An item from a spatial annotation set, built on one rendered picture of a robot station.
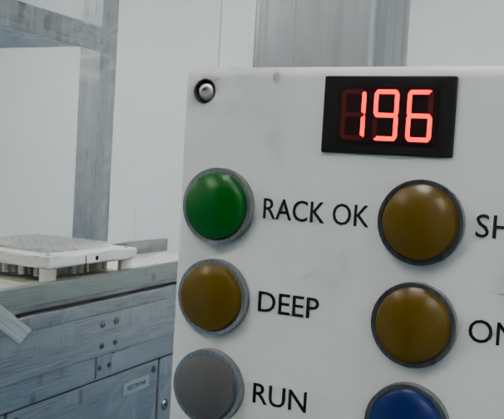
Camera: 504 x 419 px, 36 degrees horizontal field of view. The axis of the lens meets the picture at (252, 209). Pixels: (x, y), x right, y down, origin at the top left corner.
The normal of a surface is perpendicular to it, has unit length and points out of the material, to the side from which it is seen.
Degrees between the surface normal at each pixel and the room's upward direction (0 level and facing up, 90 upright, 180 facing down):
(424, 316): 88
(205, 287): 87
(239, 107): 90
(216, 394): 91
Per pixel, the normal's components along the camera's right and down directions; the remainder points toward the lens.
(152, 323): 0.90, 0.07
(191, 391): -0.48, 0.04
